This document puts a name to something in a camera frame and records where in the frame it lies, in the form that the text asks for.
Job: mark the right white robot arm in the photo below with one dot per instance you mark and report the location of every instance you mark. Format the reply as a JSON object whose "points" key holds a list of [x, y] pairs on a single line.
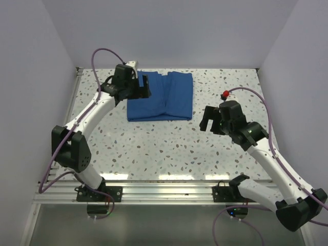
{"points": [[295, 202]]}

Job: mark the blue surgical drape cloth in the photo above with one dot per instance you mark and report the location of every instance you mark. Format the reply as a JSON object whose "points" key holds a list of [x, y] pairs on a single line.
{"points": [[171, 98]]}

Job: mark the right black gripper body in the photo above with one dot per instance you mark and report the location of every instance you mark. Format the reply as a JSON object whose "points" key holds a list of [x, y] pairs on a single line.
{"points": [[225, 125]]}

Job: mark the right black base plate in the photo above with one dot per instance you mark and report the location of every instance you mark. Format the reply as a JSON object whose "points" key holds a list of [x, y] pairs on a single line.
{"points": [[226, 194]]}

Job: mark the aluminium mounting rail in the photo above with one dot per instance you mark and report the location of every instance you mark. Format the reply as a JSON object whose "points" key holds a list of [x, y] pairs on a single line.
{"points": [[172, 192]]}

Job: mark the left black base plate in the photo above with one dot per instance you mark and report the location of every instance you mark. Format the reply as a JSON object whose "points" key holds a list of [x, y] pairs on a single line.
{"points": [[112, 193]]}

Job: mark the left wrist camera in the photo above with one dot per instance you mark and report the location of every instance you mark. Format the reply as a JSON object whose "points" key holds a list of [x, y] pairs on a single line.
{"points": [[133, 64]]}

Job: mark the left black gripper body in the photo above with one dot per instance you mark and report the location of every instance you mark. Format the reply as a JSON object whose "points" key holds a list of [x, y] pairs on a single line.
{"points": [[132, 91]]}

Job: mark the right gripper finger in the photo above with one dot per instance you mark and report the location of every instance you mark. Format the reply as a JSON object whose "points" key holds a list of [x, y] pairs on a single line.
{"points": [[208, 114], [216, 125]]}

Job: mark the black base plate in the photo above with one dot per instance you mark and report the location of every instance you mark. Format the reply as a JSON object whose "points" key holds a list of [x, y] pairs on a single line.
{"points": [[226, 194], [112, 193]]}

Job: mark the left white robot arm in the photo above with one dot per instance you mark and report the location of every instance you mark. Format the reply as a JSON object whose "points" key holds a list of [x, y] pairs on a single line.
{"points": [[69, 143]]}

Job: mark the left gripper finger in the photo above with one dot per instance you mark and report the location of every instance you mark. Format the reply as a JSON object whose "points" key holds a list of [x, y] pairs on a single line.
{"points": [[145, 89], [134, 79]]}

